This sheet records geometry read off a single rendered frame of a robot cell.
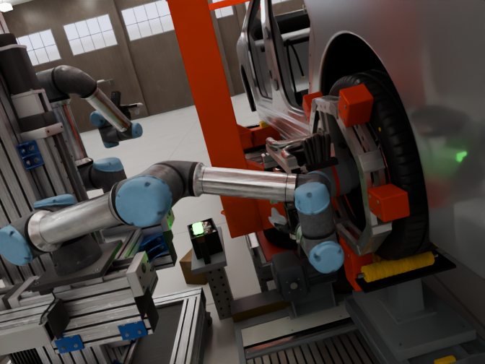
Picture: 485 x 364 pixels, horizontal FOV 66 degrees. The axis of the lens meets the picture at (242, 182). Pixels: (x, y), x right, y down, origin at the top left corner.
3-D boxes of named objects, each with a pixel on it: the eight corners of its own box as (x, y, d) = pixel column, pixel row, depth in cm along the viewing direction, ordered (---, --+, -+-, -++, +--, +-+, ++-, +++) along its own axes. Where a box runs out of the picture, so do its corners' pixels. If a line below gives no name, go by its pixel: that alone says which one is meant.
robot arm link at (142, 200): (42, 247, 115) (193, 197, 97) (3, 274, 101) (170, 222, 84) (22, 213, 112) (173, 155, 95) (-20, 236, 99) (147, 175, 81)
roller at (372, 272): (442, 265, 130) (441, 250, 128) (361, 287, 128) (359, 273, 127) (432, 257, 135) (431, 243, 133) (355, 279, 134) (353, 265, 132)
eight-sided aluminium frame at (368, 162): (399, 276, 114) (377, 100, 98) (379, 282, 114) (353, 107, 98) (336, 214, 166) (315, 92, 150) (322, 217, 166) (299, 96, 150)
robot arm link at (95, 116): (92, 129, 183) (86, 113, 181) (104, 125, 193) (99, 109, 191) (105, 126, 181) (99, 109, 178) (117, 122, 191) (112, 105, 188)
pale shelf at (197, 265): (227, 266, 177) (225, 260, 176) (193, 275, 177) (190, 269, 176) (221, 230, 218) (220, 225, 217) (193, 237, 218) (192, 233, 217)
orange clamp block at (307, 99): (329, 107, 142) (321, 90, 146) (309, 113, 142) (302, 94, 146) (327, 118, 148) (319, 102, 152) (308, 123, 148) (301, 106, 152)
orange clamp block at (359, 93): (370, 121, 109) (374, 97, 102) (344, 128, 109) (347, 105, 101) (360, 106, 113) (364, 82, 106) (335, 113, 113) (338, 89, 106)
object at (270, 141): (328, 141, 129) (323, 110, 126) (276, 154, 128) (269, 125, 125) (314, 133, 146) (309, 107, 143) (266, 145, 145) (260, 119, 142)
